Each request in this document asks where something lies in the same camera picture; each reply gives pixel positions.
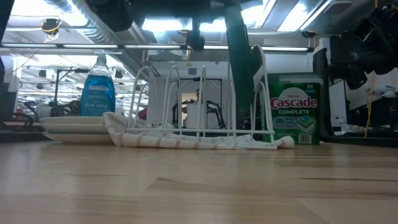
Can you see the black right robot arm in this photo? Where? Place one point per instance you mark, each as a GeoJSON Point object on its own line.
{"type": "Point", "coordinates": [384, 34]}

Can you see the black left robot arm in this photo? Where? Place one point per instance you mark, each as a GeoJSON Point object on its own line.
{"type": "Point", "coordinates": [113, 14]}

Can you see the green Cascade detergent box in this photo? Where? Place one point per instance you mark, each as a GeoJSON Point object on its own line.
{"type": "Point", "coordinates": [293, 115]}

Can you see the dark green plate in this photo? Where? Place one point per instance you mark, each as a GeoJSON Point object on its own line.
{"type": "Point", "coordinates": [241, 77]}

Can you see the person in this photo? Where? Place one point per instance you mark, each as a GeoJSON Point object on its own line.
{"type": "Point", "coordinates": [196, 96]}

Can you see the long ceiling light bar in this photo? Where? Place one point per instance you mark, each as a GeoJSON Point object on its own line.
{"type": "Point", "coordinates": [149, 46]}

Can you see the white red-striped dish towel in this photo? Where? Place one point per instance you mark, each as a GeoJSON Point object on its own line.
{"type": "Point", "coordinates": [149, 140]}

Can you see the blue dish soap bottle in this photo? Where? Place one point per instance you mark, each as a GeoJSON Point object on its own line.
{"type": "Point", "coordinates": [98, 93]}

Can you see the black upright post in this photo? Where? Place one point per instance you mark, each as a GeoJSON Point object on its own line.
{"type": "Point", "coordinates": [321, 93]}

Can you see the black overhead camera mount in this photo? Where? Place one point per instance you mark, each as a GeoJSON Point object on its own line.
{"type": "Point", "coordinates": [196, 39]}

